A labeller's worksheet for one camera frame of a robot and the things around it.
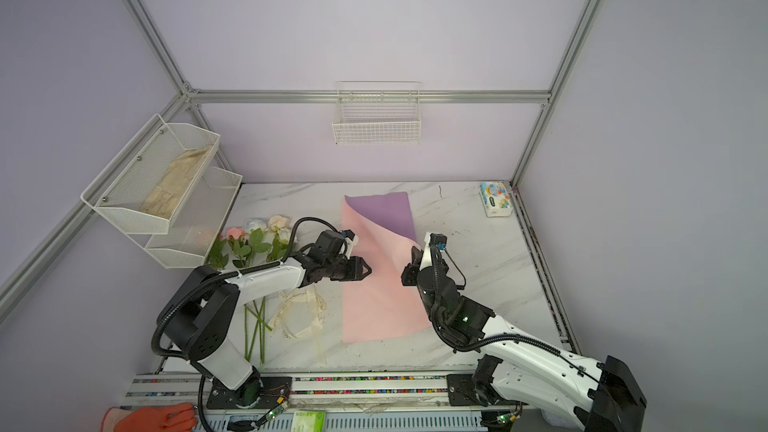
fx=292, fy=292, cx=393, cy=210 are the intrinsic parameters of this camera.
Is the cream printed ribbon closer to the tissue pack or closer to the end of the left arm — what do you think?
the end of the left arm

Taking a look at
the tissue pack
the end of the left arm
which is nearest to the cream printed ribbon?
the end of the left arm

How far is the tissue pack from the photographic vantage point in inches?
43.1
